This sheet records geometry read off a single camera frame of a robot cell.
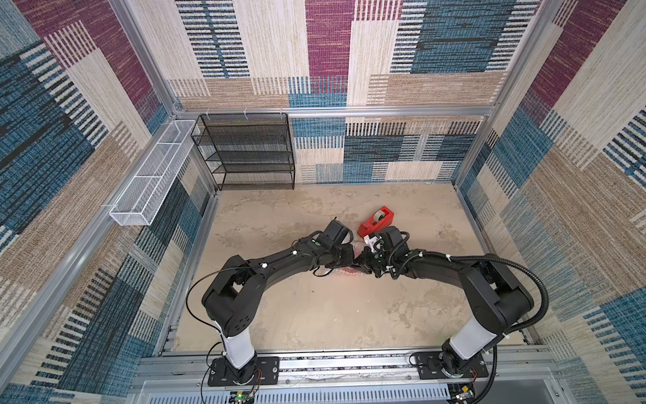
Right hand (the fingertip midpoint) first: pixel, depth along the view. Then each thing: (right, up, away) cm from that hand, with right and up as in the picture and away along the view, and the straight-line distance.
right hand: (352, 266), depth 89 cm
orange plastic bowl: (-1, -1, -1) cm, 2 cm away
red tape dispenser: (+12, +15, +13) cm, 23 cm away
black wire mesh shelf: (-43, +44, +20) cm, 65 cm away
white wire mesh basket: (-60, +23, -17) cm, 67 cm away
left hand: (+2, +3, -1) cm, 3 cm away
